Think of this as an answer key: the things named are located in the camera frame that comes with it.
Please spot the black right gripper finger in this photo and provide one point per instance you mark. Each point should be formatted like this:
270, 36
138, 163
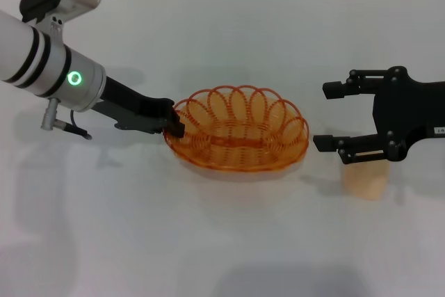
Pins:
325, 143
333, 90

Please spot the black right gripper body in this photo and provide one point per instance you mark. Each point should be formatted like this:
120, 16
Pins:
403, 112

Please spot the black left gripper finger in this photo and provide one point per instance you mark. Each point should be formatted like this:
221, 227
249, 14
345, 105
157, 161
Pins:
176, 128

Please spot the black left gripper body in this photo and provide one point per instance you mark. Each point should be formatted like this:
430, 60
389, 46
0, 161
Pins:
135, 112

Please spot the pale round steamed bun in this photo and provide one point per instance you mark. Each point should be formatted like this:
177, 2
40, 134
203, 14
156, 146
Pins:
365, 184

